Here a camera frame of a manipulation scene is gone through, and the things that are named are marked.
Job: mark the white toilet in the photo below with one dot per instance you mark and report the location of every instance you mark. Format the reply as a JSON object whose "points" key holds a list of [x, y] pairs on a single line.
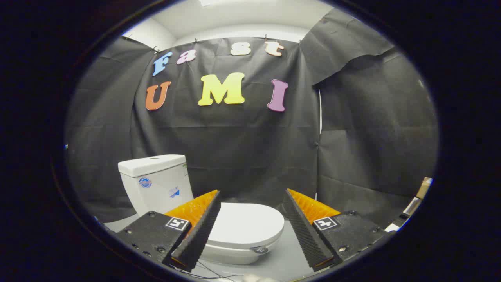
{"points": [[156, 184]]}

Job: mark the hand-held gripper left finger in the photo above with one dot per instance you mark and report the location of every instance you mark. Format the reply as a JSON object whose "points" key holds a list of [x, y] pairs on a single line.
{"points": [[199, 231]]}

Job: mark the black lid pull tab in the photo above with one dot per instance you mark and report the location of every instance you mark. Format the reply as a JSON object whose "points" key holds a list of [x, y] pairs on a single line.
{"points": [[258, 249]]}

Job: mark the brown cardboard box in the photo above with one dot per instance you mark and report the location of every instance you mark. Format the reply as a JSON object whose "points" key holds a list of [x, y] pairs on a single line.
{"points": [[424, 187]]}

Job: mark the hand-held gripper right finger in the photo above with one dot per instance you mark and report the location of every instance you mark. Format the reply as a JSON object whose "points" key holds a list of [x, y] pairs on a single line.
{"points": [[305, 235]]}

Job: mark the white toilet lid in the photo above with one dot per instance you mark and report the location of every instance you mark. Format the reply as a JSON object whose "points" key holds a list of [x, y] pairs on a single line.
{"points": [[244, 223]]}

